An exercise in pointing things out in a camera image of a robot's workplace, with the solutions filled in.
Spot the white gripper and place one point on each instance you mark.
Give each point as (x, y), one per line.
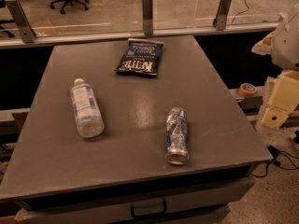
(288, 44)

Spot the clear plastic water bottle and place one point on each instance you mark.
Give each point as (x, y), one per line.
(86, 110)

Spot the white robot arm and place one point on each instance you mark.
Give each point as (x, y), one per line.
(283, 47)

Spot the roll of tan tape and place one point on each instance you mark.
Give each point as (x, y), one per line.
(247, 90)

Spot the silver blue can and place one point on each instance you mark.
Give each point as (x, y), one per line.
(176, 126)

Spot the blue Kettle chips bag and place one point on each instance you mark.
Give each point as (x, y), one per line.
(142, 57)

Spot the right metal glass bracket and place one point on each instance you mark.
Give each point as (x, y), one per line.
(220, 20)

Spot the metal glass bracket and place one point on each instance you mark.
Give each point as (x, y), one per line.
(27, 33)
(220, 20)
(147, 13)

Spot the grey drawer with handle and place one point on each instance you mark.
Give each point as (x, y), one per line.
(204, 204)

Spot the middle metal glass bracket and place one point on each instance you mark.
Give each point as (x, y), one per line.
(147, 13)

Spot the left metal glass bracket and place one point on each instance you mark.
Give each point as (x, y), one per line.
(27, 33)

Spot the metal rail frame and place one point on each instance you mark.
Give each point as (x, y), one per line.
(44, 41)

